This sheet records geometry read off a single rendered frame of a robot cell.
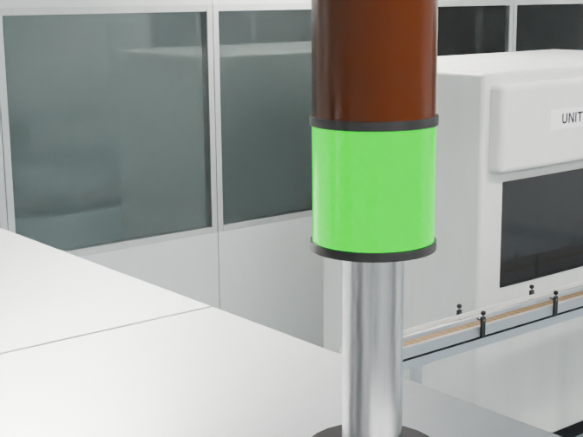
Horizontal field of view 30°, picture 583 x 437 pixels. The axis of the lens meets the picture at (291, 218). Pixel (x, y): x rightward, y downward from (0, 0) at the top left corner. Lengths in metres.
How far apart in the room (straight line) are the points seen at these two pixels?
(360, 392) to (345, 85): 0.12
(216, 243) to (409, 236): 5.60
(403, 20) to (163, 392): 0.25
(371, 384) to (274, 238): 5.81
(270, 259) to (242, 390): 5.70
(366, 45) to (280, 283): 5.95
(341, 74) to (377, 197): 0.05
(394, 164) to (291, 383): 0.20
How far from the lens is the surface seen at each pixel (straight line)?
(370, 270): 0.43
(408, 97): 0.41
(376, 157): 0.41
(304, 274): 6.45
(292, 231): 6.33
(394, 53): 0.41
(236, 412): 0.54
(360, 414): 0.45
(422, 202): 0.42
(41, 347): 0.65
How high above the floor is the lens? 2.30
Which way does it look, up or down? 12 degrees down
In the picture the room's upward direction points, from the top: 1 degrees counter-clockwise
